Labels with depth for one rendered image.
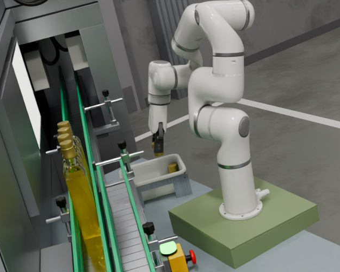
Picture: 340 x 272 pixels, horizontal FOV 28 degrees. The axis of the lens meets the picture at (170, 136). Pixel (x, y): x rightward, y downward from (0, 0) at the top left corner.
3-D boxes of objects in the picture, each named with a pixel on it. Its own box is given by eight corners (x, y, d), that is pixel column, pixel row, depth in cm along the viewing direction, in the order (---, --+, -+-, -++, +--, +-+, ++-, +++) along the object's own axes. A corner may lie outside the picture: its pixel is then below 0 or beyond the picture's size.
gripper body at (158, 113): (145, 94, 227) (144, 126, 231) (150, 102, 218) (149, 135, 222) (167, 94, 229) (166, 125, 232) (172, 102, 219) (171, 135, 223)
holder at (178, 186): (109, 196, 242) (103, 176, 239) (182, 175, 244) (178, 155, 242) (113, 216, 226) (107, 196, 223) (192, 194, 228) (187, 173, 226)
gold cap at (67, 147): (72, 153, 183) (67, 138, 182) (79, 155, 181) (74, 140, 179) (61, 158, 181) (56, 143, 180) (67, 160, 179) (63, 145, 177)
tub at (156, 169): (123, 190, 242) (116, 169, 239) (183, 173, 244) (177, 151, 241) (128, 211, 226) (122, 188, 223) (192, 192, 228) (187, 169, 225)
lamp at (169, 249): (160, 250, 183) (157, 240, 182) (175, 245, 184) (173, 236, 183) (162, 258, 179) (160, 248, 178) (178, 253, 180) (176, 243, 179)
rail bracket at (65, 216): (54, 243, 190) (40, 201, 186) (77, 236, 191) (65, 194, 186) (54, 249, 187) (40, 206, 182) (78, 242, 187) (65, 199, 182)
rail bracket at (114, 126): (93, 145, 284) (79, 95, 276) (131, 135, 285) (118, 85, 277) (94, 149, 279) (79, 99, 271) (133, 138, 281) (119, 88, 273)
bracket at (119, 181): (109, 201, 222) (103, 182, 220) (136, 192, 223) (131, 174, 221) (109, 205, 219) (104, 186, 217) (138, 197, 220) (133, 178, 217)
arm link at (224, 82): (231, 57, 176) (182, 55, 186) (232, 147, 181) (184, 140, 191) (251, 54, 183) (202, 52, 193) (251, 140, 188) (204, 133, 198)
